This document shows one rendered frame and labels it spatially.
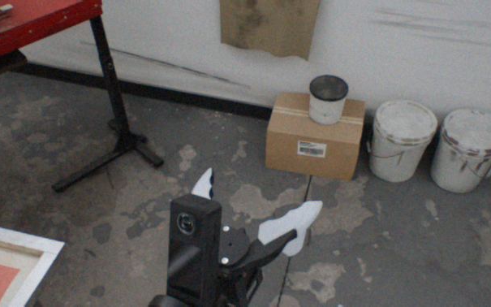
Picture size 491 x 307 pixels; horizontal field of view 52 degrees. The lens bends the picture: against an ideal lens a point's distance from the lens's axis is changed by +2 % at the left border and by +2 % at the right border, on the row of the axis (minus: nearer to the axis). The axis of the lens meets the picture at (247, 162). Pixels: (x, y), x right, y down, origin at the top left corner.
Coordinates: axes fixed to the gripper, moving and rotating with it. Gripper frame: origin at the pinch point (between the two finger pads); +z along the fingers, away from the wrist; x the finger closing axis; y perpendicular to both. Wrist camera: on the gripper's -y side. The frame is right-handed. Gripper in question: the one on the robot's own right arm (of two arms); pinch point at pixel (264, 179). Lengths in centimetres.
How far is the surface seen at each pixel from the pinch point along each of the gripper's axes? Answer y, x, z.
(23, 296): 60, -70, -8
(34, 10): 38, -145, 81
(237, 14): 78, -110, 169
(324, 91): 111, -60, 163
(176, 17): 84, -150, 168
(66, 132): 140, -208, 110
